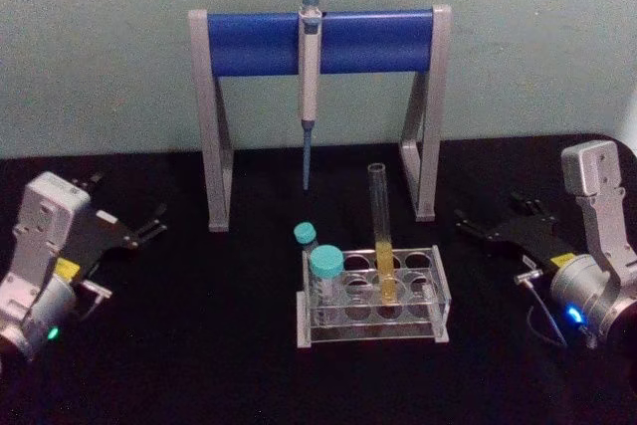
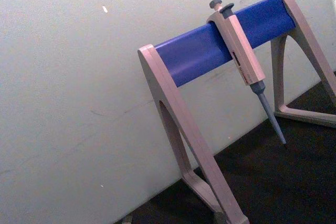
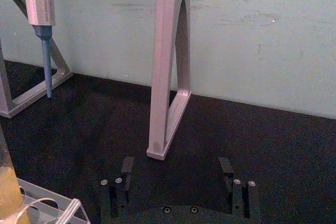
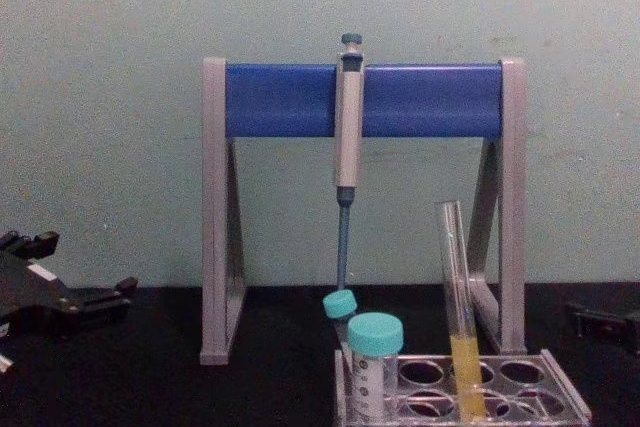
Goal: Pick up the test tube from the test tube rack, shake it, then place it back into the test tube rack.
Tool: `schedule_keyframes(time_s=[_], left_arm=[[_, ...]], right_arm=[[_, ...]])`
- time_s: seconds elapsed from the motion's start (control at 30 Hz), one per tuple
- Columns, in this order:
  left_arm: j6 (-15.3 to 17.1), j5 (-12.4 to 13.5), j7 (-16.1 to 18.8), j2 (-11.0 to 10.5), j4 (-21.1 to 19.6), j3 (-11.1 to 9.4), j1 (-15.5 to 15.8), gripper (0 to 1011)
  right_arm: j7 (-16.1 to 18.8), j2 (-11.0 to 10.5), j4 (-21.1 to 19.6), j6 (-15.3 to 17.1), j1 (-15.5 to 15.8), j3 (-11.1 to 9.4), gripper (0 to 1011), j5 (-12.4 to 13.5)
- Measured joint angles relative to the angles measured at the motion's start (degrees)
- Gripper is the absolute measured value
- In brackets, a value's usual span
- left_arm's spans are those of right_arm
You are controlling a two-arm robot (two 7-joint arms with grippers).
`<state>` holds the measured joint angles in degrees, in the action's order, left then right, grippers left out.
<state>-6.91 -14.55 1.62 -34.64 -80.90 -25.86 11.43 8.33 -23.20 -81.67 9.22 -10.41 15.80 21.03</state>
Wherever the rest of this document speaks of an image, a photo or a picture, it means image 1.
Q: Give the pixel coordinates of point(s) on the small teal-capped tube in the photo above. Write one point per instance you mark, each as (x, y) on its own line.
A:
(304, 232)

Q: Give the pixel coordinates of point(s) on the large teal-capped tube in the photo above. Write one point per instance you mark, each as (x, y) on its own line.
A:
(326, 259)

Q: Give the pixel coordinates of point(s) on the grey stand with blue bar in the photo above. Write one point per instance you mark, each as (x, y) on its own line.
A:
(259, 44)

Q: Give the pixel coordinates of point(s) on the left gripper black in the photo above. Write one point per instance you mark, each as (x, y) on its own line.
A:
(104, 238)

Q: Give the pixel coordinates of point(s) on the black table cloth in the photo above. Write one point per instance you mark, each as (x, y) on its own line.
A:
(199, 370)

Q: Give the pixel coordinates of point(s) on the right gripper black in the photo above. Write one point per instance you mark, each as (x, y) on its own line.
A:
(532, 241)

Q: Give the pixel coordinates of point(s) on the clear acrylic tube rack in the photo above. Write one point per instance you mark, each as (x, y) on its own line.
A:
(443, 290)

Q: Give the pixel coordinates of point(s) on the grey pipette with blue tip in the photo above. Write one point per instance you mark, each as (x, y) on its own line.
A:
(309, 76)

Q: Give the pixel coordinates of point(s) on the glass tube with yellow liquid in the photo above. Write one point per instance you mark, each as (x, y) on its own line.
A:
(384, 266)

